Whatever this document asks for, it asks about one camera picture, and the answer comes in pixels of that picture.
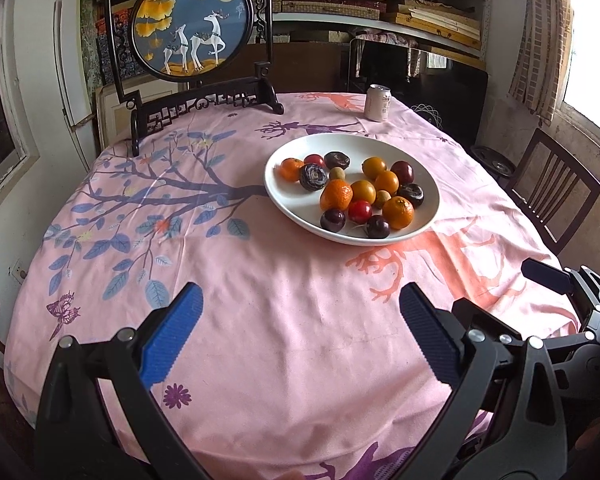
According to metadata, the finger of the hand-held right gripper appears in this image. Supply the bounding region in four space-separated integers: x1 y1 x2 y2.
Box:
521 257 600 330
542 330 600 402

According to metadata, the brown wooden cabinet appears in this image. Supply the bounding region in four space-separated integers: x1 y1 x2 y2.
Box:
272 42 353 96

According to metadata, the white wall shelf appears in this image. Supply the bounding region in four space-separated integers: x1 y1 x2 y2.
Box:
270 0 493 61

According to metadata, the white door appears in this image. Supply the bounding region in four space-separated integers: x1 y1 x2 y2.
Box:
54 0 101 171

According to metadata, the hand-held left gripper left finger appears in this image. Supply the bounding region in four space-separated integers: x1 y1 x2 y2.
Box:
34 281 204 480

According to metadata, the black glossy panel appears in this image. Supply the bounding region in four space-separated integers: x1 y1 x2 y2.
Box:
350 39 490 146

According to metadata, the dark red plum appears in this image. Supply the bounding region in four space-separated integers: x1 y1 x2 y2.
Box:
390 160 415 185

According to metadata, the white framed side window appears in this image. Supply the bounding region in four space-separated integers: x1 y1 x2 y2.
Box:
0 0 42 211

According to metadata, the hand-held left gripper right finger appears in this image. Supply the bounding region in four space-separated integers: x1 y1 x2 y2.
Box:
398 282 568 480

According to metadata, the stack of yellow wooden frames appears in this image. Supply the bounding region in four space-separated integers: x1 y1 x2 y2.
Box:
387 0 483 52

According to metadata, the pink printed tablecloth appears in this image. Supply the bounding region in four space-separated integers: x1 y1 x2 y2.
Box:
2 91 581 480

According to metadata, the black round disc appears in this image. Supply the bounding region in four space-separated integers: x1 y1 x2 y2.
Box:
470 145 516 177

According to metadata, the pink cloth bundle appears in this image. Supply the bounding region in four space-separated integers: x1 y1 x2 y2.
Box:
355 30 411 49

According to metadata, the bright window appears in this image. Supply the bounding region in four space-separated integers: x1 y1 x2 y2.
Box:
562 0 600 141

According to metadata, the leaning framed picture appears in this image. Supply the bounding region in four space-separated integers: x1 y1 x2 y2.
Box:
96 85 181 152

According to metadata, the dark wooden slatted chair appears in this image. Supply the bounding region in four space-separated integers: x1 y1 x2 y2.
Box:
505 128 600 256

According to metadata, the white drink can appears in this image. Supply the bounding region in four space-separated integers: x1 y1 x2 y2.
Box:
364 84 392 122

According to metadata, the orange mandarin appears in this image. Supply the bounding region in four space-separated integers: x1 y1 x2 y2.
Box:
279 158 305 183
382 196 415 230
374 170 400 196
319 179 354 213

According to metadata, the beige checked curtain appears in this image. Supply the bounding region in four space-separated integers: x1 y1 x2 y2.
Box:
507 0 573 126

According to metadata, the round deer screen on stand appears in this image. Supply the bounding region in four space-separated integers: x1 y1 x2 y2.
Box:
104 0 285 157

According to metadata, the white oval plate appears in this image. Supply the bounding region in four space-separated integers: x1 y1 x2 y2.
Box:
264 133 441 247

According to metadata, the dark patterned box stack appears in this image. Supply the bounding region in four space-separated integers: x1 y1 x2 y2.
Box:
80 0 146 88

